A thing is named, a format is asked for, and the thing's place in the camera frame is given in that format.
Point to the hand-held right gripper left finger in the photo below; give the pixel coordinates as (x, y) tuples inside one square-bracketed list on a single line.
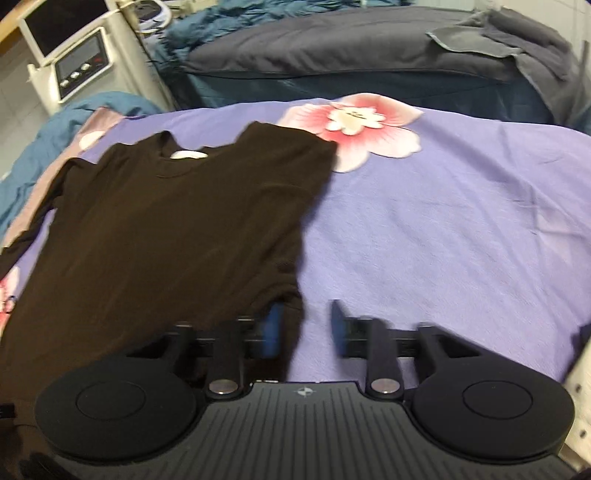
[(270, 332)]

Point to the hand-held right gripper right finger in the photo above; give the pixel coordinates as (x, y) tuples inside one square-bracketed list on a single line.
[(339, 330)]

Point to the dark brown shirt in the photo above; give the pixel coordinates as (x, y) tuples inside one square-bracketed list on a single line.
[(161, 240)]

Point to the purple floral blanket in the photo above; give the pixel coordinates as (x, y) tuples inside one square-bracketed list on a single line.
[(438, 207)]

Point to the cream polka dot garment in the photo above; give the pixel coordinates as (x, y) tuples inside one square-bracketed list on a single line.
[(579, 397)]

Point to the blue duvet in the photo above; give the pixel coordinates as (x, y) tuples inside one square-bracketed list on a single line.
[(55, 129)]

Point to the white machine with control panel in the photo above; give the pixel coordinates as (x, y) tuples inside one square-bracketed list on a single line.
[(78, 55)]

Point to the grey towel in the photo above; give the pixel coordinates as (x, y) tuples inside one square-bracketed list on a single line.
[(531, 41)]

